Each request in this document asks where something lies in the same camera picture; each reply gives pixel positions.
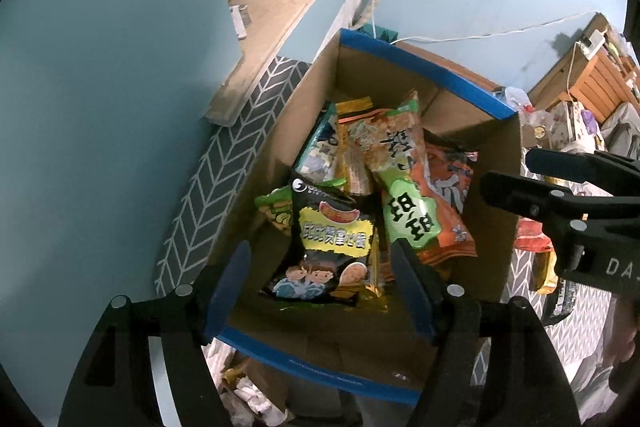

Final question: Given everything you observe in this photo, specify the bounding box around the brown-gold snack packet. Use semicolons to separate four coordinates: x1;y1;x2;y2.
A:
367;227;394;314

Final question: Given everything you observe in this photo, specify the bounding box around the pile of crumpled wrappers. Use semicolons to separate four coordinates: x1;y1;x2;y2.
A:
214;347;293;427

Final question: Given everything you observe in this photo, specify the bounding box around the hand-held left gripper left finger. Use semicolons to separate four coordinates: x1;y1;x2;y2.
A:
57;239;252;427

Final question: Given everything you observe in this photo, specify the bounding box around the small yellow snack packet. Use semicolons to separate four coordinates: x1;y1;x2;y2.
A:
534;251;559;296

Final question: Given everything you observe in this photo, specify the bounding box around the orange snack packet white figure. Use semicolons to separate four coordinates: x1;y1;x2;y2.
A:
422;139;478;220

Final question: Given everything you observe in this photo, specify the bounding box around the red-orange snack packet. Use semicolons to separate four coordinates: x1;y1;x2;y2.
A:
516;216;557;254

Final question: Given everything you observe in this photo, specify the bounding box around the person's right hand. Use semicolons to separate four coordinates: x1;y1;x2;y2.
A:
606;296;640;394

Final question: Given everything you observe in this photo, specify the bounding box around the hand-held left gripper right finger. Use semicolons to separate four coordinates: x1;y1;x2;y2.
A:
390;238;583;427

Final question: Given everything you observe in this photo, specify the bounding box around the small white box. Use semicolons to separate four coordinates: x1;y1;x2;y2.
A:
229;3;252;42

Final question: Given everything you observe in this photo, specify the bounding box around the long white wall cable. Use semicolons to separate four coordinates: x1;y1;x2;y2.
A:
389;9;603;46

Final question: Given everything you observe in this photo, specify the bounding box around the teal bin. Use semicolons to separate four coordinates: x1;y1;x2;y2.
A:
369;23;399;44

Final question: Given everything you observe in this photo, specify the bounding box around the pile of clear plastic bottles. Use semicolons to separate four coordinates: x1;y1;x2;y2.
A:
497;86;538;130

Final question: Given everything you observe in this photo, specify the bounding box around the grey bed sheet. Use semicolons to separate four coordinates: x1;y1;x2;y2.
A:
569;307;618;413

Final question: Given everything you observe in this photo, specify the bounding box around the black snack packet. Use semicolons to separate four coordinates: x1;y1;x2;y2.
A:
260;177;383;308

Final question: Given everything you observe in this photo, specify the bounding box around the floral pouch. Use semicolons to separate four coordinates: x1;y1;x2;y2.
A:
547;101;602;150

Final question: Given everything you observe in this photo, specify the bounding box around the blue-rimmed cardboard box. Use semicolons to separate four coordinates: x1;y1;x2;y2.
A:
204;28;523;408

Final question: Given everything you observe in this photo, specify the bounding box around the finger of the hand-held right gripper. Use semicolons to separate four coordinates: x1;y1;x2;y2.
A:
480;171;589;234
525;147;640;196

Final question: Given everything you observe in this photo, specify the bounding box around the grey duvet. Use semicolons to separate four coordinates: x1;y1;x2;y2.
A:
599;103;640;155

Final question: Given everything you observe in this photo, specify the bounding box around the white power strip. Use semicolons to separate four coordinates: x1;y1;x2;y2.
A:
579;28;607;58

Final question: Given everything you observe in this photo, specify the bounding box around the green and orange snack packet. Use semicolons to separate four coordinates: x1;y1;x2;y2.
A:
364;91;478;267

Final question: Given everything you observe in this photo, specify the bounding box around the wooden ledge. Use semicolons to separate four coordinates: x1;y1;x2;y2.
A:
204;0;360;128

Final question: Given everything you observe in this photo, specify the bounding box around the teal snack packet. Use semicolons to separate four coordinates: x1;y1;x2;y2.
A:
294;104;342;185

